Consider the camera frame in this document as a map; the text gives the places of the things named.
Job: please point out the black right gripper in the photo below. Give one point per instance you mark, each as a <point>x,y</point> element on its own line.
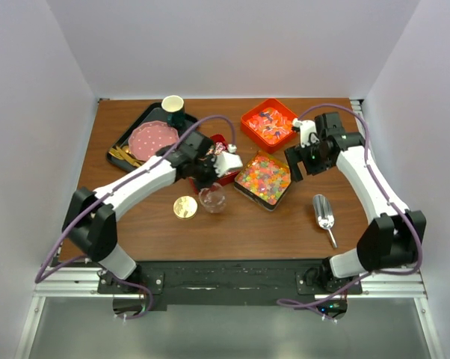
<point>295,154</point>

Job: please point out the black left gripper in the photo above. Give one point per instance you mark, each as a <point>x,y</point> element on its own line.
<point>209,161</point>

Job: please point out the red box of swirl candies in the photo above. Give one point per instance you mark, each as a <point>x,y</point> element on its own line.
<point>220,145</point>

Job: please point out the clear glass jar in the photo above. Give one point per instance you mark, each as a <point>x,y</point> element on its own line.
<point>213,199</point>

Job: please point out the tin of star candies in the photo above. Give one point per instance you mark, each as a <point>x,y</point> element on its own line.
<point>264,179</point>

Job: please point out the silver metal scoop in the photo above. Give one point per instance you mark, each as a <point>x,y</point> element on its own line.
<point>324,216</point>

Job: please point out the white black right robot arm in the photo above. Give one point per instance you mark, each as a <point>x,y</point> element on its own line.
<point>394,233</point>

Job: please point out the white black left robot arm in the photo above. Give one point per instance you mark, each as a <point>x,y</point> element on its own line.
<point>92,217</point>

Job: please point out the orange box of candies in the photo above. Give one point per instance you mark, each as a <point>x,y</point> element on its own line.
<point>269,125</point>

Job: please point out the gold jar lid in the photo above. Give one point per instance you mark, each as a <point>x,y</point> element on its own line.
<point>185,207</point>

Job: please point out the black serving tray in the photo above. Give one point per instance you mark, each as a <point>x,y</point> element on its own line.
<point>153,113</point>

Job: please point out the pink polka dot plate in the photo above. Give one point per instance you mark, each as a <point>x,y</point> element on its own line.
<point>149,138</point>

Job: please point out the dark green mug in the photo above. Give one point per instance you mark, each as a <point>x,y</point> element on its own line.
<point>174,106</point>

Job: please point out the gold cutlery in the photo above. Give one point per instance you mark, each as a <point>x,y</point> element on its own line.
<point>119,153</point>

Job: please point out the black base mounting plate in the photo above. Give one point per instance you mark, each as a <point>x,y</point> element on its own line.
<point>236,282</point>

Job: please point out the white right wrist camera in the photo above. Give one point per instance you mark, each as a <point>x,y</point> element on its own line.
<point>306,130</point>

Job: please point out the aluminium frame rail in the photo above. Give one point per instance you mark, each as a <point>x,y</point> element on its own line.
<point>84,283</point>

